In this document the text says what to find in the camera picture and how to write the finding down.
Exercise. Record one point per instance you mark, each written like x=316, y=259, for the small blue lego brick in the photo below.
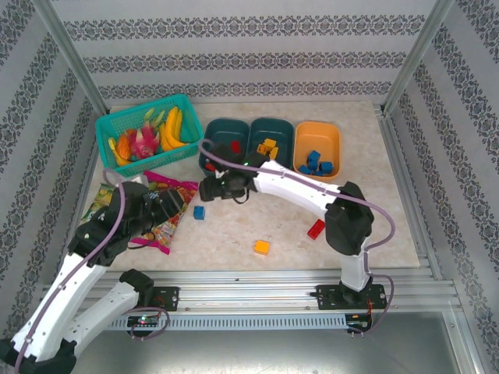
x=199, y=212
x=305, y=170

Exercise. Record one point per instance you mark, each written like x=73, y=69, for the long red lego brick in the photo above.
x=316, y=228
x=235, y=146

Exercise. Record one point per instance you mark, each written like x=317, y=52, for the long orange lego brick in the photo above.
x=274, y=152

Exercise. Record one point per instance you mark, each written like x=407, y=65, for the long blue lego brick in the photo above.
x=316, y=171

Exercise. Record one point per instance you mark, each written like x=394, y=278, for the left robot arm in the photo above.
x=74, y=280

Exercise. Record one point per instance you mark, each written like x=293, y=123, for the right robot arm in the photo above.
x=296, y=187

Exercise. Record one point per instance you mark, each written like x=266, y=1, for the pink candy bag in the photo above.
x=183, y=187

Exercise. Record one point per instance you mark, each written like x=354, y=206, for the green yellow candy bag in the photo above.
x=97, y=198

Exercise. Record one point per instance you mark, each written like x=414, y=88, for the dark teal plastic container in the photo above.
x=222, y=130
x=273, y=128

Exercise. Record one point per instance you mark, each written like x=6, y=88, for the pink toy dragon fruit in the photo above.
x=145, y=142

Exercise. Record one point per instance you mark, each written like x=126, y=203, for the yellow toy banana bunch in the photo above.
x=173, y=132

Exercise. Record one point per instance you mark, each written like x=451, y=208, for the orange toy fruit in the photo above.
x=124, y=146

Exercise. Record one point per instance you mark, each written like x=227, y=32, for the teal plastic mesh basket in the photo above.
x=187, y=117

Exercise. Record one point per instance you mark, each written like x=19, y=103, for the orange plastic container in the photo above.
x=316, y=134

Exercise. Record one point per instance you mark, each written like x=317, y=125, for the small circuit board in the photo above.
x=143, y=320
x=358, y=324

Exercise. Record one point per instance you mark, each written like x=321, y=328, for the metal sheet panel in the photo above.
x=249, y=350

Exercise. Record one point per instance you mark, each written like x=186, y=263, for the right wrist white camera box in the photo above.
x=220, y=173

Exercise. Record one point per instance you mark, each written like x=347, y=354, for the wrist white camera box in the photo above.
x=220, y=173
x=137, y=180

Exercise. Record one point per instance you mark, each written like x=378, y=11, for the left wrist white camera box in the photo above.
x=137, y=180

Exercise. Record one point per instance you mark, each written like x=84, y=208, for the aluminium side rail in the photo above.
x=87, y=175
x=400, y=175

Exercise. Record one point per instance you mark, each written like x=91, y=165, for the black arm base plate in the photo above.
x=327, y=298
x=167, y=298

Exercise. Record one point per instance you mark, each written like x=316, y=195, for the aluminium mounting rail beam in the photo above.
x=249, y=292

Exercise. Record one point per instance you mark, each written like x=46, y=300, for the aluminium frame post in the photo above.
x=73, y=58
x=416, y=58

